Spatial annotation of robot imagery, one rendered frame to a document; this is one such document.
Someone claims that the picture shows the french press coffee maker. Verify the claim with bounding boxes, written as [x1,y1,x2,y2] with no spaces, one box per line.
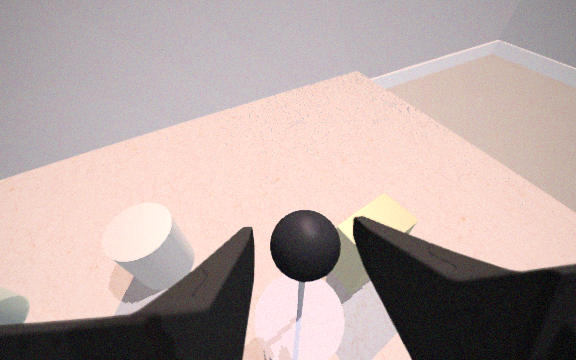
[254,210,344,360]

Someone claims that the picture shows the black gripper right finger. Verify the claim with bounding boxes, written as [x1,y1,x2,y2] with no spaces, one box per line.
[353,216,576,360]

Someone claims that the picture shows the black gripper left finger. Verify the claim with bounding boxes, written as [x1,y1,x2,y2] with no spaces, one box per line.
[0,226,255,360]

